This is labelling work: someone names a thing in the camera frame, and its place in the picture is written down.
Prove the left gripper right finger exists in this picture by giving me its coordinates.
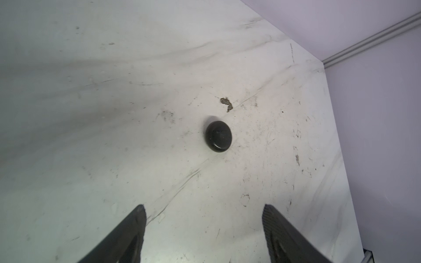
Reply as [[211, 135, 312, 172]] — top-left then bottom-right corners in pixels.
[[262, 204, 330, 263]]

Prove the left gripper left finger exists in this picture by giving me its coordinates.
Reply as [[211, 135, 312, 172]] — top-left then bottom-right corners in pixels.
[[80, 204, 146, 263]]

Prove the black earbud charging case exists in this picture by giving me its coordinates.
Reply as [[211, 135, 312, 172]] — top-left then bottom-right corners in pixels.
[[205, 121, 232, 152]]

